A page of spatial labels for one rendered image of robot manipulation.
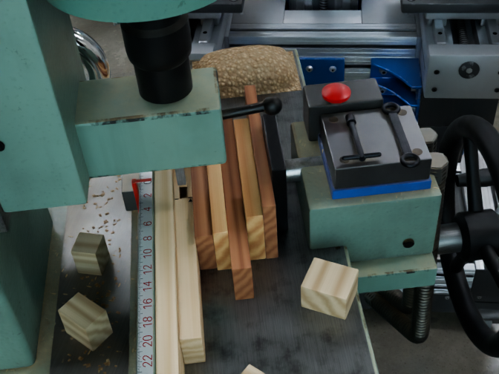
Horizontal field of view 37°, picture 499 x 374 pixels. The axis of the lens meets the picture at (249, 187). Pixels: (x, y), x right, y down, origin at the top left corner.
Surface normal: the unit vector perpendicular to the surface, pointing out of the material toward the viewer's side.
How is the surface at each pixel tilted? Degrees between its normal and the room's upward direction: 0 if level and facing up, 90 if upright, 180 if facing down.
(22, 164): 90
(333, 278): 0
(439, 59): 90
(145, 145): 90
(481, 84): 90
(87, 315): 0
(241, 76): 42
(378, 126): 0
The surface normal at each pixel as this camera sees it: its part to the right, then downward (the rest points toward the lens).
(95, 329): 0.79, 0.40
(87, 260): -0.19, 0.69
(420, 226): 0.10, 0.69
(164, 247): -0.06, -0.72
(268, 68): 0.16, -0.16
